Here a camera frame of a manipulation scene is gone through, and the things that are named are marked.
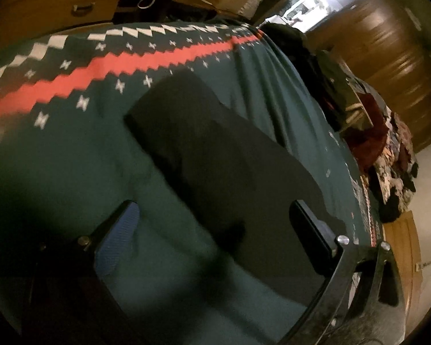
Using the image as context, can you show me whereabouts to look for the wooden bed frame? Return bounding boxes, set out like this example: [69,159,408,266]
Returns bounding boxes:
[382,210,422,317]

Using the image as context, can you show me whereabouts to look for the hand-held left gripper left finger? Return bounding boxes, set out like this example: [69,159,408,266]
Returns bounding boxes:
[24,200,141,345]

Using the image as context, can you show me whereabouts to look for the wooden wardrobe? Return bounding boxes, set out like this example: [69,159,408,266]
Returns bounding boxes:
[307,0,431,153]

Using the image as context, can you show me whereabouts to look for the black garment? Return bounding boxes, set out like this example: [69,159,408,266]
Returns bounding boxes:
[124,74,347,299]

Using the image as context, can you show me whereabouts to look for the pile of mixed clothes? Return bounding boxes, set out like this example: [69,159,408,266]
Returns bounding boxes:
[368,113,421,223]

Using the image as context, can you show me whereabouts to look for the dark clothes heap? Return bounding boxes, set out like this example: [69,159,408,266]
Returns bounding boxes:
[260,23,322,90]

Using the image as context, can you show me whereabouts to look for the green printed blanket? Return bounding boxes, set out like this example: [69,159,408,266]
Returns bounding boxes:
[0,20,385,345]

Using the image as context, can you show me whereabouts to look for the dark red cloth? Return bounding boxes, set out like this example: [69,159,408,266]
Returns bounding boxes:
[343,91,394,159]

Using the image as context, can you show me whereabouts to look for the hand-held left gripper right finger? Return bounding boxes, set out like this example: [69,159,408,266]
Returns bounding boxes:
[273,199,408,345]

